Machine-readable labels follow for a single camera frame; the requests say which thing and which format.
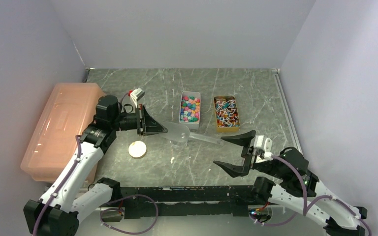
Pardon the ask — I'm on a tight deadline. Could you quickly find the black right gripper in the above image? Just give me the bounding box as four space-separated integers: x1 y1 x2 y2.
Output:
212 129 285 179

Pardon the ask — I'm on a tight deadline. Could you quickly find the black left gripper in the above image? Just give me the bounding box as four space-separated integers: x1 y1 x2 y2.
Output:
111 104 167 137

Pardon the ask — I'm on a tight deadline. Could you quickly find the white tin of pastel candies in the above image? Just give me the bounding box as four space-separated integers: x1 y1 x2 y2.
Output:
179 91 201 130

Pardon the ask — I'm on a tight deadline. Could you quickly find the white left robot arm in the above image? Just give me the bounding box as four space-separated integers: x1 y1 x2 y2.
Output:
23 89 167 236

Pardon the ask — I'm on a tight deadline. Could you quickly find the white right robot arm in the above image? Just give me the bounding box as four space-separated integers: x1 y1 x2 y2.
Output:
213 130 373 236

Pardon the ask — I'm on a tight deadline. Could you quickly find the gold round lid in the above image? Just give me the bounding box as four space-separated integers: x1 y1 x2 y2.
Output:
128 141 147 159

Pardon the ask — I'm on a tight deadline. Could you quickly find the clear plastic cup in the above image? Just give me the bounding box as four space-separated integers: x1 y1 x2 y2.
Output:
170 139 188 150

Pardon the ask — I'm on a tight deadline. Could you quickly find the gold tin of lollipops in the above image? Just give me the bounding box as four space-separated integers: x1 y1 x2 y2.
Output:
213 96 241 132

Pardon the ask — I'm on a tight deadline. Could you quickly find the orange translucent storage box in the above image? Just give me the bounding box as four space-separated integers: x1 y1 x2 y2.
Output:
20 83 105 183

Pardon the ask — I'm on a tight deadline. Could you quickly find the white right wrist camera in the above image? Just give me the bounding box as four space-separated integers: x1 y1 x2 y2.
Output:
253 135 273 163

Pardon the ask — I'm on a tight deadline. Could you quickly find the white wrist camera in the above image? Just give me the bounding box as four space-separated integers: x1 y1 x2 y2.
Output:
128 88 145 100
253 135 273 163

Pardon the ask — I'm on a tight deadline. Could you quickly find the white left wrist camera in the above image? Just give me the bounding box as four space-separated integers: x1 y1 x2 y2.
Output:
128 88 145 100

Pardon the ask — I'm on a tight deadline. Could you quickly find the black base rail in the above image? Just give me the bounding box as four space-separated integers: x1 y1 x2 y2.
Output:
102 183 272 219

